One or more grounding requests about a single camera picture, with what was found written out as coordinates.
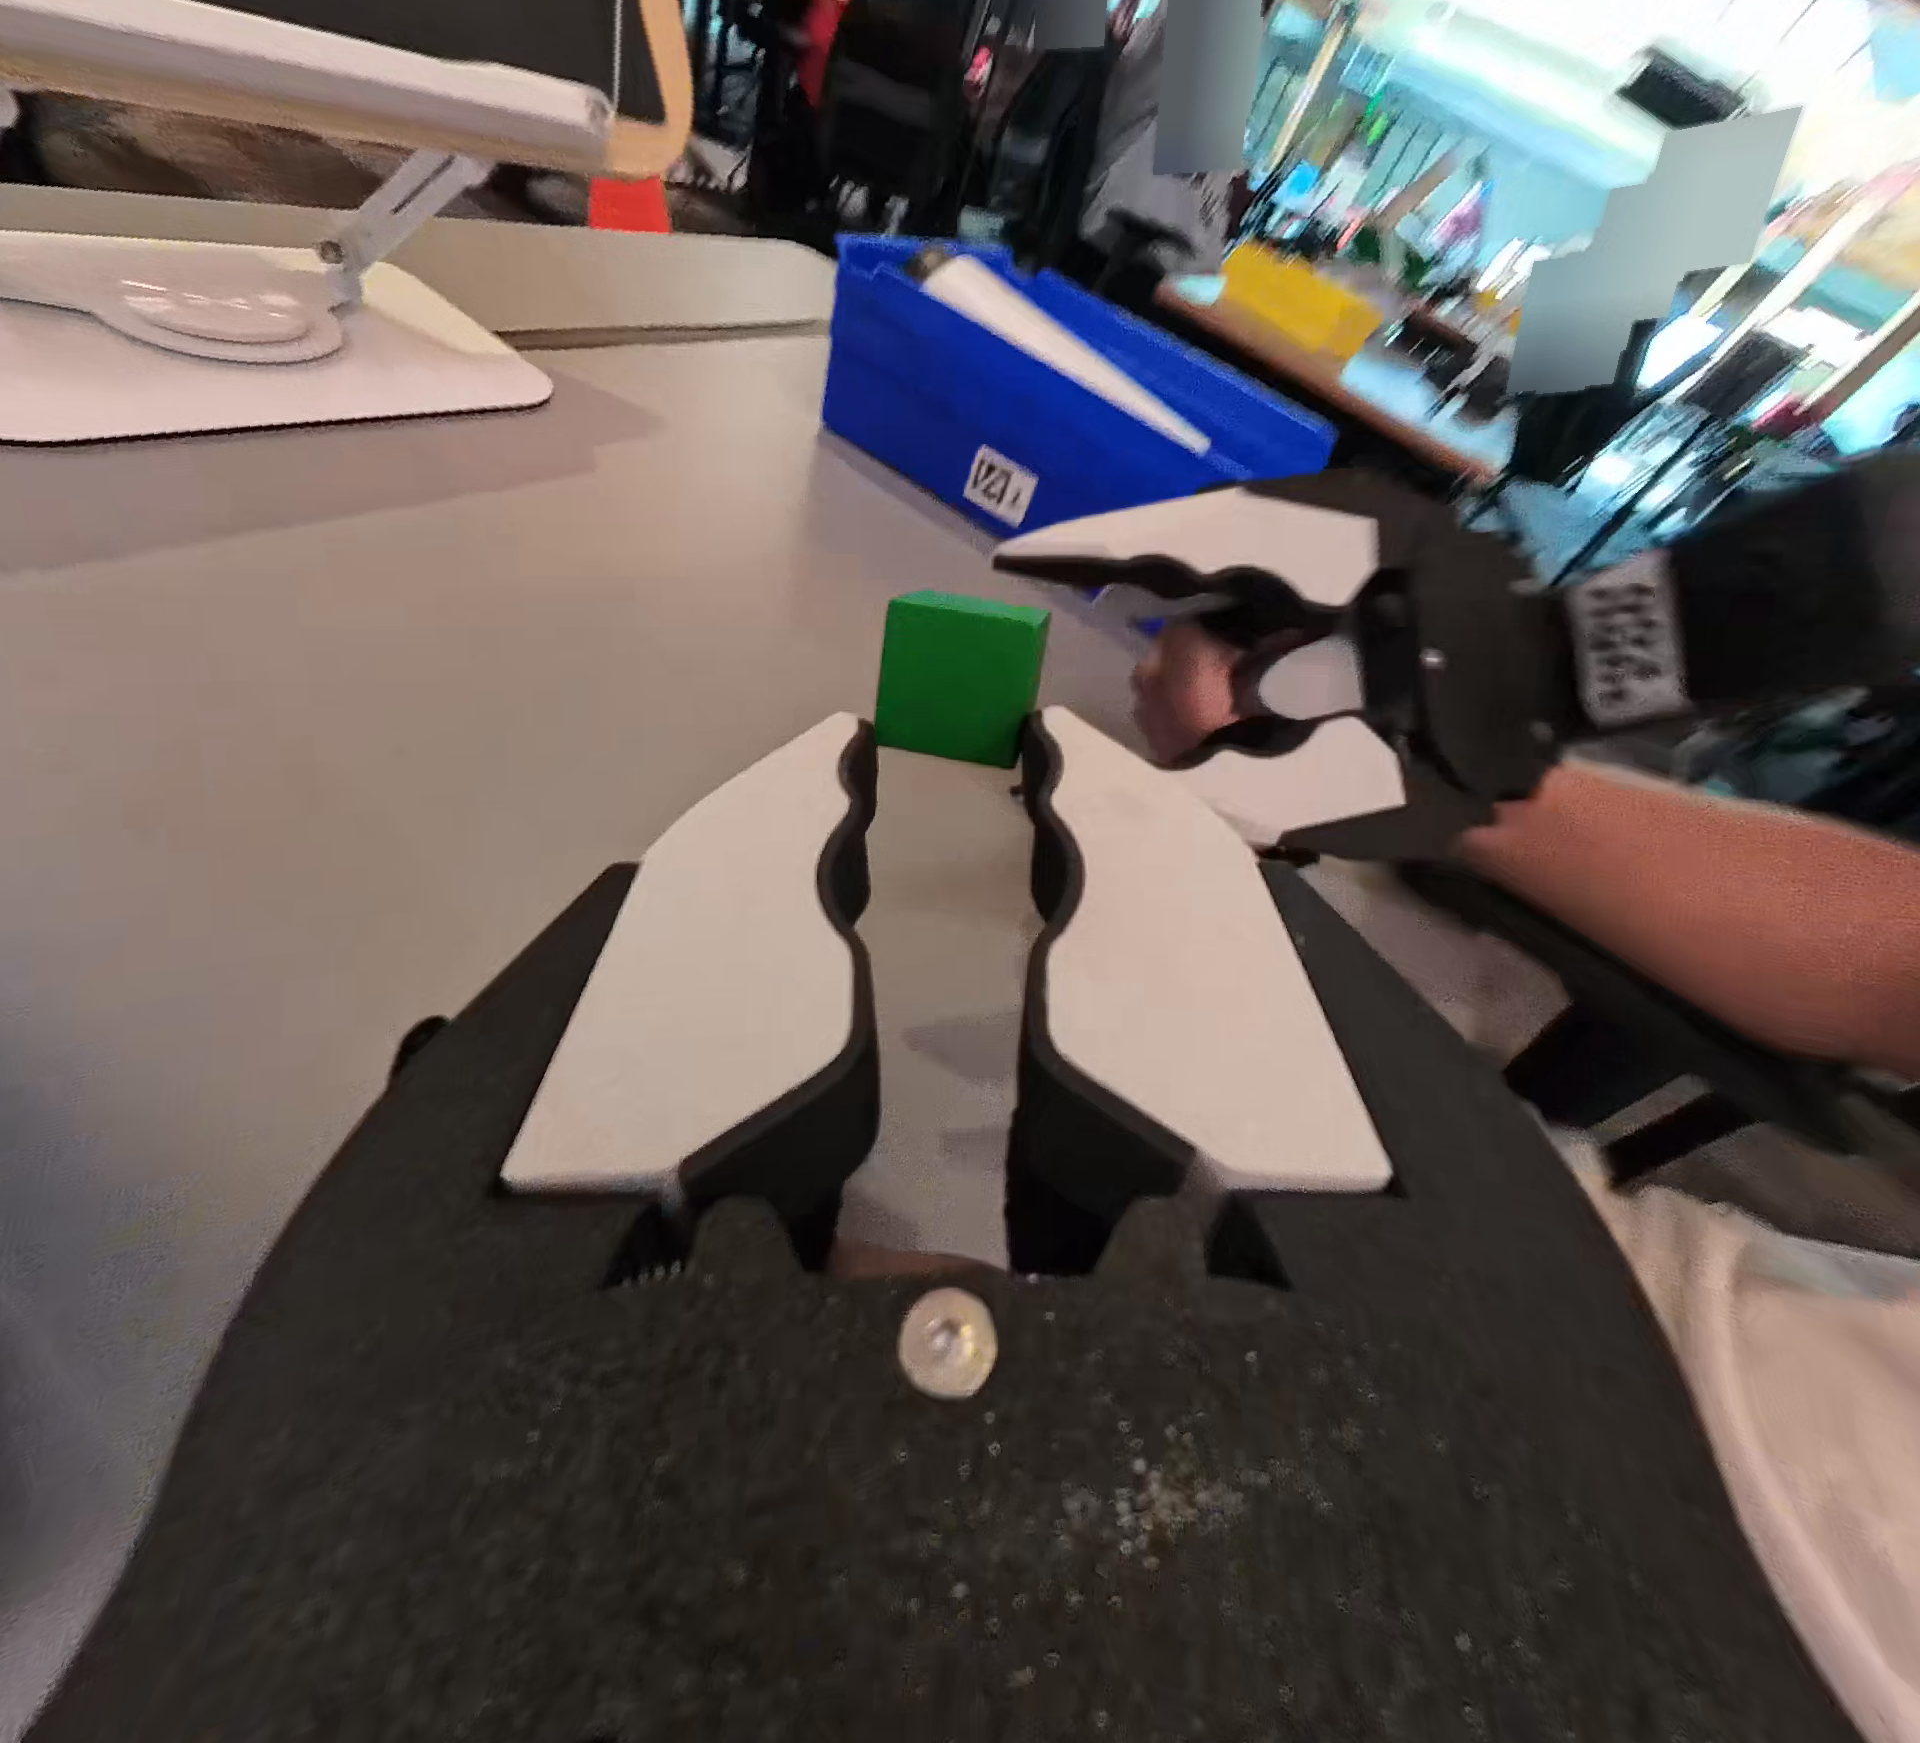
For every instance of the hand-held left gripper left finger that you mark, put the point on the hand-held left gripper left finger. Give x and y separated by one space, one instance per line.
690 1009

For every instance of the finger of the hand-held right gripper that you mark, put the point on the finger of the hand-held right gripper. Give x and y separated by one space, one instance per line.
1229 533
1320 785

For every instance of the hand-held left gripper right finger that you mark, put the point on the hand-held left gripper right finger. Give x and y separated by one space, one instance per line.
1199 1009

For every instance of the white bottle with black cap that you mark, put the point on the white bottle with black cap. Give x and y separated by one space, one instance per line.
1049 342

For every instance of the green wooden block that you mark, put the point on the green wooden block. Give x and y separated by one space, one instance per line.
959 679

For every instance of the blue plastic bin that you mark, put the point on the blue plastic bin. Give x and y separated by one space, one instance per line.
914 424

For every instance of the person's right forearm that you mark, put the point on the person's right forearm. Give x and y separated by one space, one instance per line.
1725 903

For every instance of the person's right hand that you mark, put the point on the person's right hand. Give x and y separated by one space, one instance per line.
1192 694

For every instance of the light wooden table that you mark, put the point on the light wooden table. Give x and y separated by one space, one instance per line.
1394 394

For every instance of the yellow bin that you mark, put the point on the yellow bin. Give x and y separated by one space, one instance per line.
1298 303

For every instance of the black office chair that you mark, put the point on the black office chair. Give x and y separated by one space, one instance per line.
899 79

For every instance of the white stand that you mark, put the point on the white stand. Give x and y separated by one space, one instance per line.
300 79

